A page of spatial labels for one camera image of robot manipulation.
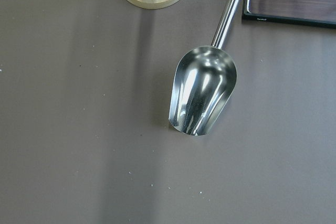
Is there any metal scoop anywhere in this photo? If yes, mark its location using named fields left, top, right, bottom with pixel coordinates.
left=169, top=0, right=240, bottom=136

